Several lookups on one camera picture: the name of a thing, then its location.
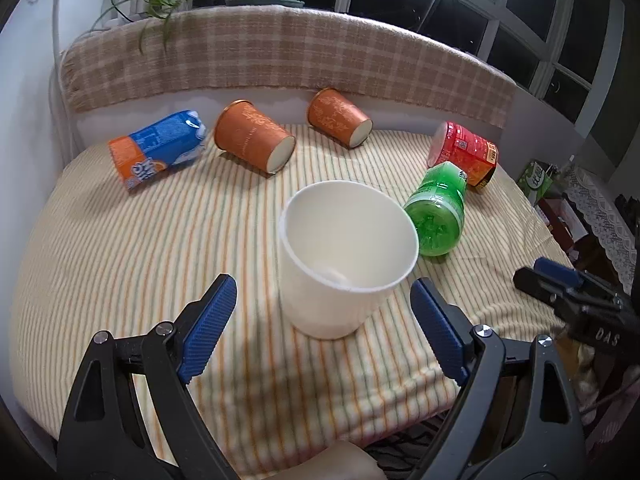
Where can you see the green plastic bottle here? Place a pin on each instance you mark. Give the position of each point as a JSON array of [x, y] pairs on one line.
[[436, 210]]

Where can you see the orange patterned paper cup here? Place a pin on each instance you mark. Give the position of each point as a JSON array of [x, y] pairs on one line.
[[247, 132], [332, 112]]

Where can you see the white lace cloth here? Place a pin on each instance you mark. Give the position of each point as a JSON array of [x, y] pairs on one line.
[[600, 215]]

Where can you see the white window frame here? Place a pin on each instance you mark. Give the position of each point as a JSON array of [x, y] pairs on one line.
[[565, 15]]

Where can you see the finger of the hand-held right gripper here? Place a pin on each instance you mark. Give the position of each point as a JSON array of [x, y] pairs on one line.
[[537, 284], [555, 269]]

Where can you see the red snack cup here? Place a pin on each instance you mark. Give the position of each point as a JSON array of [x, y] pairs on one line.
[[460, 147]]

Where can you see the blue and orange snack packet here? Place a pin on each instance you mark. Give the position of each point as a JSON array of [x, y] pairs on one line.
[[155, 145]]

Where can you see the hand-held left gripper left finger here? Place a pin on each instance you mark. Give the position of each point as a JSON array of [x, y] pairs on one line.
[[212, 320]]

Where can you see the beige cushion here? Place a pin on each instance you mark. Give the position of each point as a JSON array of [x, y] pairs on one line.
[[320, 462]]

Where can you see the checked beige blanket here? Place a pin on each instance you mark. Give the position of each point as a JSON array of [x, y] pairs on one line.
[[250, 50]]

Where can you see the white paper cup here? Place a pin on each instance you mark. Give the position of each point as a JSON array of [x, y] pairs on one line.
[[325, 305]]

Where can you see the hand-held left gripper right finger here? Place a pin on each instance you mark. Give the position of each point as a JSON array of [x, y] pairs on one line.
[[436, 320]]

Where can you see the dark red box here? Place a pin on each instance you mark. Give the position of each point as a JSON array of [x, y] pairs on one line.
[[560, 220]]

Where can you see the green cardboard box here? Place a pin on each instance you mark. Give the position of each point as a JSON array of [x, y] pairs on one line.
[[535, 182]]

